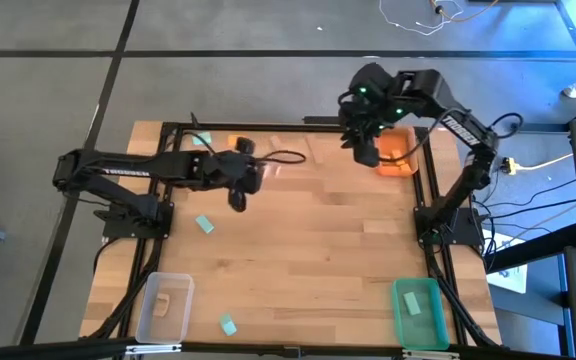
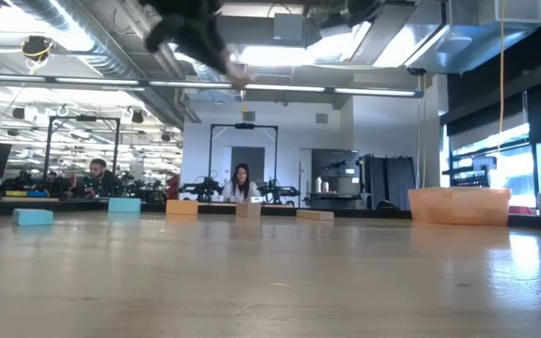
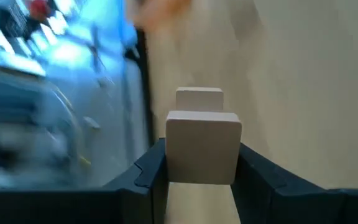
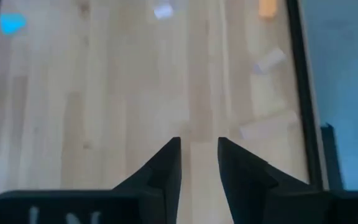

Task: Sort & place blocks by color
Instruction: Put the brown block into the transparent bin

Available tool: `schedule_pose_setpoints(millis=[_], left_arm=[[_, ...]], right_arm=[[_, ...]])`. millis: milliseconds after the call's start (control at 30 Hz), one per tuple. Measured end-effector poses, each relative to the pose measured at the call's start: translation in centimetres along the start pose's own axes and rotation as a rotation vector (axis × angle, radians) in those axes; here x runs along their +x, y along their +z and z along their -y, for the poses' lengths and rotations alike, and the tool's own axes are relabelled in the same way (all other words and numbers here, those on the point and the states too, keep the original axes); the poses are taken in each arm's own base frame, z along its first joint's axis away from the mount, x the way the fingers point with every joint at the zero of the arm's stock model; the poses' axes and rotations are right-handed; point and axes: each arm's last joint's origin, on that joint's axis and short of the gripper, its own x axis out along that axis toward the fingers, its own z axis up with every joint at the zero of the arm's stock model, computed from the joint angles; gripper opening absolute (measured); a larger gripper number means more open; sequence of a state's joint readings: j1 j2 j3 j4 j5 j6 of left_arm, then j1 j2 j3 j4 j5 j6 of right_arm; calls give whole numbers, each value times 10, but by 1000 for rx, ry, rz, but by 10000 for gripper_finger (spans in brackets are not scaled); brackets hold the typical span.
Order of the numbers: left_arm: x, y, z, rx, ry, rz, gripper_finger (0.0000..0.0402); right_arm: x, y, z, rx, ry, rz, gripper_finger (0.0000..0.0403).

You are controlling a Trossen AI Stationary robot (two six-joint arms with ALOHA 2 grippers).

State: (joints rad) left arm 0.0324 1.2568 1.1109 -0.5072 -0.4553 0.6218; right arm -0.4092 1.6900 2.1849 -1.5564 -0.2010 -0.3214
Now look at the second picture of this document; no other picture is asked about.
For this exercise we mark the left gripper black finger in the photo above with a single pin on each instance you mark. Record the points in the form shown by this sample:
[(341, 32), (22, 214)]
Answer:
[(211, 54), (223, 49)]

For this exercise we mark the wooden arch block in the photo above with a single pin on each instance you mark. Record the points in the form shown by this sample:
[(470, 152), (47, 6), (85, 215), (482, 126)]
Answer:
[(240, 75)]

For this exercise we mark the orange thick block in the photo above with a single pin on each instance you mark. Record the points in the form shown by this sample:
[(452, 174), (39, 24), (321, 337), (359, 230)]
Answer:
[(182, 207)]

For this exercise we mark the wooden thick block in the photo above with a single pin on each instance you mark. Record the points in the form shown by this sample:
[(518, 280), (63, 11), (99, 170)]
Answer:
[(248, 209)]

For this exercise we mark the teal thick block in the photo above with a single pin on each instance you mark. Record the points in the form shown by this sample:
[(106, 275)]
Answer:
[(125, 205)]

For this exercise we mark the wooden plank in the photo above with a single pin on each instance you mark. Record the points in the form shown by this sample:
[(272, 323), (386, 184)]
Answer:
[(315, 215)]

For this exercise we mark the background black robot arm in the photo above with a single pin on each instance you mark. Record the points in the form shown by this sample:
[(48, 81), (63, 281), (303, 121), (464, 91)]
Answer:
[(277, 191), (202, 190)]

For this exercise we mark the grey ceiling box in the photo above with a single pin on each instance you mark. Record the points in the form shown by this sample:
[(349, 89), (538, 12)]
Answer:
[(289, 30)]

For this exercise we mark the long ceiling light bar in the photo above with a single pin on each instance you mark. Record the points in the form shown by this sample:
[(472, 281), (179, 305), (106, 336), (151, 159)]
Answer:
[(289, 87)]

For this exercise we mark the grey door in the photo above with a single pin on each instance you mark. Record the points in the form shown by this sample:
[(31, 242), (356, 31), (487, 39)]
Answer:
[(247, 155)]

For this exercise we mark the person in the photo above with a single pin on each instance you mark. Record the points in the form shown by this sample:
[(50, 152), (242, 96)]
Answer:
[(241, 185), (99, 180)]

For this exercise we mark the small white box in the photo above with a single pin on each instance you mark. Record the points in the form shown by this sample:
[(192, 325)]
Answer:
[(256, 199)]

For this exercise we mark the dark cabinet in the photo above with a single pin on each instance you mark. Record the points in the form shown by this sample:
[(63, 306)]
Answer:
[(341, 164)]

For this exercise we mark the white bottle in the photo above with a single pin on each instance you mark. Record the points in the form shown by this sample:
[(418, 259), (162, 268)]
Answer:
[(319, 184), (326, 187)]

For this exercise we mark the dark curtain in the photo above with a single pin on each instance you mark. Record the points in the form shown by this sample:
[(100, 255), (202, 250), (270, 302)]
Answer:
[(392, 180)]

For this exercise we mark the black rounded object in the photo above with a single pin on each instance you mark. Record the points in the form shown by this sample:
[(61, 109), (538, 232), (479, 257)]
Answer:
[(388, 205)]

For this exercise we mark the orange plastic bin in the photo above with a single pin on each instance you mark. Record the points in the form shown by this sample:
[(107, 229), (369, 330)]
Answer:
[(458, 209)]

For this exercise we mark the grey wall vent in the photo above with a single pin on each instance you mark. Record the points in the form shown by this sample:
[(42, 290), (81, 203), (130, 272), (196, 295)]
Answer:
[(321, 118), (249, 116)]

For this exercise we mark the silver spiral air duct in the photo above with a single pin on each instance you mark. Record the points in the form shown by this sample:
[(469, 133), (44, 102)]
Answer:
[(115, 61)]

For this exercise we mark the black gantry frame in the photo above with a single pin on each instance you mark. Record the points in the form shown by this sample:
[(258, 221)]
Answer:
[(211, 159), (47, 150)]

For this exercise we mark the black ceiling camera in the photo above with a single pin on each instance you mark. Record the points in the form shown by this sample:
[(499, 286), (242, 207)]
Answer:
[(416, 72)]

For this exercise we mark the black table frame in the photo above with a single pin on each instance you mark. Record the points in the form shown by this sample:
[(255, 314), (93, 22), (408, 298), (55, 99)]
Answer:
[(87, 206)]

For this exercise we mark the large metal air duct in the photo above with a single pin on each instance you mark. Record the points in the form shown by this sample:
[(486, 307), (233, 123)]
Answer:
[(477, 37)]

